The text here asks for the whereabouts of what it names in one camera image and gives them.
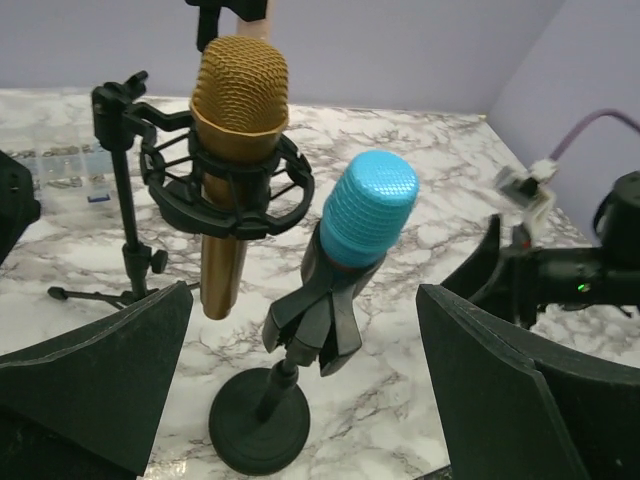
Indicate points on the black stand far left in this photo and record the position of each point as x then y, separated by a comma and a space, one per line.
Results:
19, 208

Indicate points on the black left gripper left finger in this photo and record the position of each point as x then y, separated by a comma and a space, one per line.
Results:
88, 402

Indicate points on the black round-base clip stand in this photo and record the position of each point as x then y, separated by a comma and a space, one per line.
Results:
260, 419

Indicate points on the blue microphone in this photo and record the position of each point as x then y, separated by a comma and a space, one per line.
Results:
362, 218

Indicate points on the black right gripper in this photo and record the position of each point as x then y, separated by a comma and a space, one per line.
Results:
516, 283

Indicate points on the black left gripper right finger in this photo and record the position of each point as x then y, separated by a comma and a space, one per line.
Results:
499, 418

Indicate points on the black stand holding beige microphone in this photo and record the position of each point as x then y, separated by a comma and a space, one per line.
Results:
209, 13

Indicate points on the gold microphone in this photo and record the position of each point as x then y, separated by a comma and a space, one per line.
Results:
240, 108

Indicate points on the clear plastic screw box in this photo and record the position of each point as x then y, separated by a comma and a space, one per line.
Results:
83, 169

